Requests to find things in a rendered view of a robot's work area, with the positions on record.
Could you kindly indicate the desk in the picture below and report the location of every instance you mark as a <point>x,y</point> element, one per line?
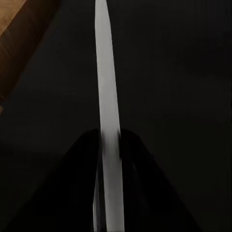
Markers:
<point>173,70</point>

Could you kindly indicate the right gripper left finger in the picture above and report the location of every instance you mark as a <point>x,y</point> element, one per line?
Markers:
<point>64,201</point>

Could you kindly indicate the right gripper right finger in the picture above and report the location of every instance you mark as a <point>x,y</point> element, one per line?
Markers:
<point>168,212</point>

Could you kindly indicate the pen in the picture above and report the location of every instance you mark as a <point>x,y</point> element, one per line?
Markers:
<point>110,128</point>

